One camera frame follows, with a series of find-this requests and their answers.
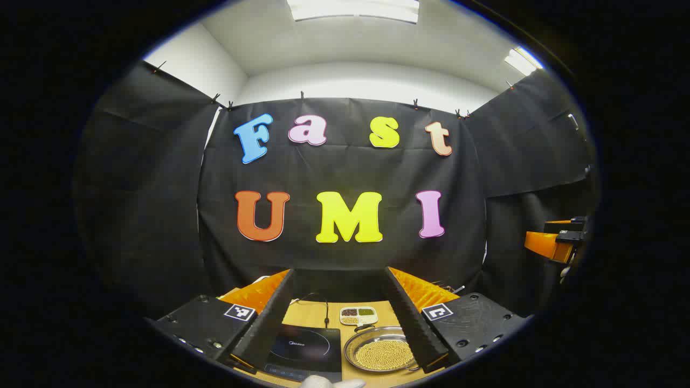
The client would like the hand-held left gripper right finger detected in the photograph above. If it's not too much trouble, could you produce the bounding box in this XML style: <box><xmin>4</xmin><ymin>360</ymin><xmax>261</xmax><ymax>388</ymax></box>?
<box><xmin>384</xmin><ymin>266</ymin><xmax>534</xmax><ymax>374</ymax></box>

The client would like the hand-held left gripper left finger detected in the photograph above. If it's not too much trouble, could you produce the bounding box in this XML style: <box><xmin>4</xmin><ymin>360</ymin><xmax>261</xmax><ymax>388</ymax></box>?
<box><xmin>144</xmin><ymin>268</ymin><xmax>297</xmax><ymax>375</ymax></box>

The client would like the black induction cooktop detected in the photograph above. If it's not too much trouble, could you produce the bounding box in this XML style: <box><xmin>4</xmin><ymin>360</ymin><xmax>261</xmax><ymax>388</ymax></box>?
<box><xmin>263</xmin><ymin>323</ymin><xmax>343</xmax><ymax>383</ymax></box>

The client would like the steel pot with black handle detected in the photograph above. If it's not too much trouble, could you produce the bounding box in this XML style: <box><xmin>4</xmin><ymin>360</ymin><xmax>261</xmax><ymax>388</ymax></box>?
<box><xmin>343</xmin><ymin>323</ymin><xmax>418</xmax><ymax>373</ymax></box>

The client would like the pile of yellow soybeans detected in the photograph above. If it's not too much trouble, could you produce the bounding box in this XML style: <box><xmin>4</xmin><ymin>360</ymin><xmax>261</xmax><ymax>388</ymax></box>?
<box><xmin>356</xmin><ymin>339</ymin><xmax>415</xmax><ymax>371</ymax></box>

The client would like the white divided dish of beans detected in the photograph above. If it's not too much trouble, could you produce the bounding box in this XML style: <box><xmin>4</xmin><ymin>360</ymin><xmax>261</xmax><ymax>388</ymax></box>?
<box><xmin>339</xmin><ymin>306</ymin><xmax>378</xmax><ymax>327</ymax></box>

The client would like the small ceiling light panel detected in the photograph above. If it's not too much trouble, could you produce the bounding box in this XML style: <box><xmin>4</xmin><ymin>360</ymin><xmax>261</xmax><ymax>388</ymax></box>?
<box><xmin>504</xmin><ymin>47</ymin><xmax>544</xmax><ymax>77</ymax></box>

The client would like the large ceiling light panel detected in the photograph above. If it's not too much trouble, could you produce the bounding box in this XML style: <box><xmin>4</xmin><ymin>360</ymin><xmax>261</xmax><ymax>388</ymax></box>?
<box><xmin>286</xmin><ymin>0</ymin><xmax>420</xmax><ymax>24</ymax></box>

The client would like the black power cable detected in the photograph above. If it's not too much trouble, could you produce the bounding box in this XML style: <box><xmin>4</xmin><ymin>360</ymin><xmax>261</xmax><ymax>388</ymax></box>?
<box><xmin>294</xmin><ymin>293</ymin><xmax>330</xmax><ymax>328</ymax></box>

